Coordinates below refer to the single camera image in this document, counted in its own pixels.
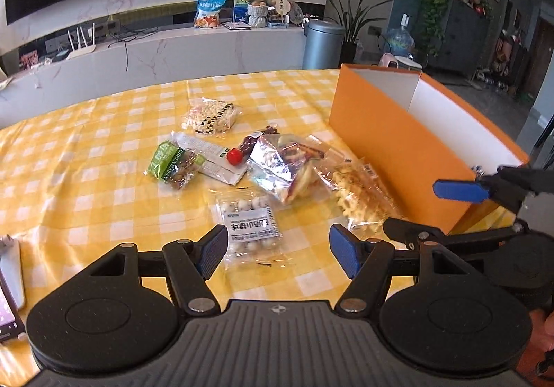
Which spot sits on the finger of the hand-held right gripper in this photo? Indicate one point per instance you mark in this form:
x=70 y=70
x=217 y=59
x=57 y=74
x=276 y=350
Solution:
x=402 y=227
x=458 y=191

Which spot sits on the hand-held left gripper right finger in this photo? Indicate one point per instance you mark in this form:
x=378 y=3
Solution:
x=344 y=250

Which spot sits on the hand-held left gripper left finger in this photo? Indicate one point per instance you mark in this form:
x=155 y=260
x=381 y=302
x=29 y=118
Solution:
x=212 y=250

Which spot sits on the clear packet of yellow snacks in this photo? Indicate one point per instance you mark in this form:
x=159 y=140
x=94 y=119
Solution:
x=350 y=192

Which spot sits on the white packet red label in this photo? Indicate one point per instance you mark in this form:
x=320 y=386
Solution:
x=216 y=166

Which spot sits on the orange cardboard box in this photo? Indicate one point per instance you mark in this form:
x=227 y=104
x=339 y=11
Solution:
x=381 y=140

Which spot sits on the green nut packet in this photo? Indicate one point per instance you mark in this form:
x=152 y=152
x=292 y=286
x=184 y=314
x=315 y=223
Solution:
x=166 y=162

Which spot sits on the silver foil dried fruit bag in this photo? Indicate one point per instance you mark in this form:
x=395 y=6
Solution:
x=277 y=166

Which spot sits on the clear packet of red dates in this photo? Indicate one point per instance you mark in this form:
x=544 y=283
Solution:
x=251 y=142

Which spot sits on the clear packet of white balls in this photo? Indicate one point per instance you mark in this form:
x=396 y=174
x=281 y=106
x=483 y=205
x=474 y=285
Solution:
x=249 y=231

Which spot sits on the checkered cracker packet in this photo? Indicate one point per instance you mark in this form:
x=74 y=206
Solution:
x=210 y=116

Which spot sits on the white round stool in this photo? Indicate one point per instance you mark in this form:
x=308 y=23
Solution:
x=410 y=63

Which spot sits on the yellow checkered tablecloth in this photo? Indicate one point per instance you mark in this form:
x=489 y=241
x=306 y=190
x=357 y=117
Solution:
x=108 y=153

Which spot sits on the pink stool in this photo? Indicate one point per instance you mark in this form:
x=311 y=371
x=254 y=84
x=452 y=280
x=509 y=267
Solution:
x=389 y=60

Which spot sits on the grey cabinet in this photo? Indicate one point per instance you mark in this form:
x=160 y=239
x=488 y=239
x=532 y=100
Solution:
x=465 y=36

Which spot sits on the blue water bottle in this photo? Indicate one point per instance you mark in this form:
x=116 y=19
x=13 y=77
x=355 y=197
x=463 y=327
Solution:
x=399 y=41

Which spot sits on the white marble tv console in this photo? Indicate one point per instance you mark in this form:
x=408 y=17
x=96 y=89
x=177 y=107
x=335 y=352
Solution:
x=173 y=58

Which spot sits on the grey metal trash can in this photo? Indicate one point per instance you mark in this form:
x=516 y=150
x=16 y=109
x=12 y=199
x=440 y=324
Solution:
x=322 y=45

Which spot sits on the white flat device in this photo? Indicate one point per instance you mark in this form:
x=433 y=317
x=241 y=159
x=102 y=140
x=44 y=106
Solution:
x=12 y=266

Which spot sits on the tall leafy potted plant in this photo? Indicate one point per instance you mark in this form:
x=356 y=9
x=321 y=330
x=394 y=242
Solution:
x=352 y=19

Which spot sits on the dark smartphone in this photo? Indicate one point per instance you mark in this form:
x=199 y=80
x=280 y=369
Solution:
x=6 y=317

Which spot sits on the white notebook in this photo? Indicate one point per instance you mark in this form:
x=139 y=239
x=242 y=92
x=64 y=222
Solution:
x=237 y=25

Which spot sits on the white router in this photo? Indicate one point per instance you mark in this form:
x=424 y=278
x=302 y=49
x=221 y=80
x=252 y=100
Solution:
x=82 y=51

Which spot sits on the blue snack bag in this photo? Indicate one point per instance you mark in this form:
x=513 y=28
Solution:
x=210 y=10

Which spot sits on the brown teddy bear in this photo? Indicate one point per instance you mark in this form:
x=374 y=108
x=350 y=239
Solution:
x=259 y=8

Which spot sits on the round hand fan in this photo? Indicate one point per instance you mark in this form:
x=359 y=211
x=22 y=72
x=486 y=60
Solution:
x=280 y=4

